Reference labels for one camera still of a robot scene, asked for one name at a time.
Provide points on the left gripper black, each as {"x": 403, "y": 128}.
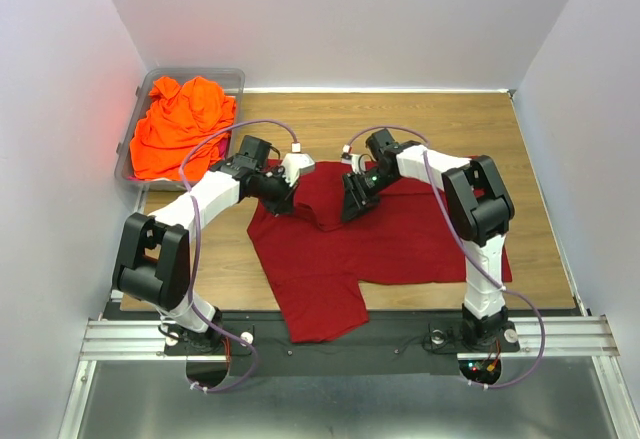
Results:
{"x": 282, "y": 199}

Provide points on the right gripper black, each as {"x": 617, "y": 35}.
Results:
{"x": 354, "y": 196}

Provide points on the dark red t shirt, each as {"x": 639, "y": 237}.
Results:
{"x": 315, "y": 263}

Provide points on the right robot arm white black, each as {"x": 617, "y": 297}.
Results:
{"x": 475, "y": 204}

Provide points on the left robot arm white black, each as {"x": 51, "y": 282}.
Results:
{"x": 155, "y": 262}

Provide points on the pink t shirt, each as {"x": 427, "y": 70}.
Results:
{"x": 211, "y": 151}

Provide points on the clear plastic bin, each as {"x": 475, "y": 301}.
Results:
{"x": 231, "y": 80}

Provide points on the orange t shirt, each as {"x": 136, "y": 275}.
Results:
{"x": 179, "y": 118}

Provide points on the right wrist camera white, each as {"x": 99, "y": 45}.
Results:
{"x": 355, "y": 161}

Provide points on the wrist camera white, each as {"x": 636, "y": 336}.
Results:
{"x": 296, "y": 165}
{"x": 355, "y": 161}

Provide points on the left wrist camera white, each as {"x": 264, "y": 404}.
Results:
{"x": 296, "y": 165}

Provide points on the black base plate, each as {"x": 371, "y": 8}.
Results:
{"x": 391, "y": 342}

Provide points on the aluminium frame rail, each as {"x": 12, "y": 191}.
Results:
{"x": 565, "y": 382}

